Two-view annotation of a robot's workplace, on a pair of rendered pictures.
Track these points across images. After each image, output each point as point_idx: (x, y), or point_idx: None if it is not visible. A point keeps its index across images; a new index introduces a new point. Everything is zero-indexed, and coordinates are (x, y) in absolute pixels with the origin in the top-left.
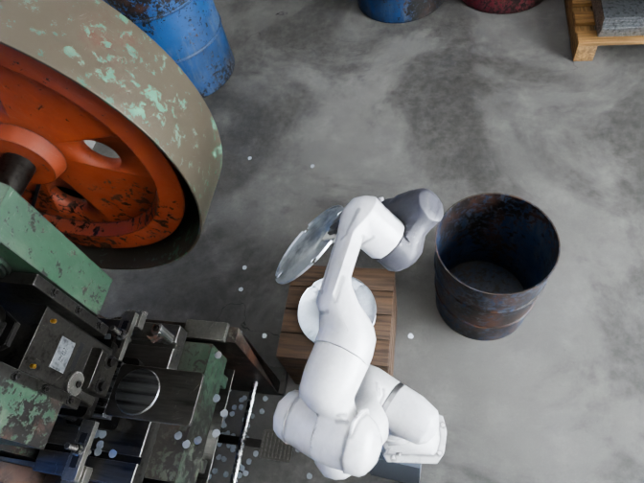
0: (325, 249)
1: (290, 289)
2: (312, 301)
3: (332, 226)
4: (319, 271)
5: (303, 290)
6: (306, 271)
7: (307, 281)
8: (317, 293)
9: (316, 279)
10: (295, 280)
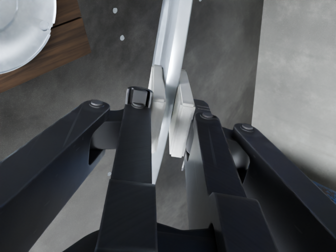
0: (179, 26)
1: (76, 10)
2: (34, 2)
3: (262, 138)
4: (50, 59)
5: (58, 16)
6: (69, 50)
7: (60, 35)
8: (34, 19)
9: (48, 45)
10: (77, 29)
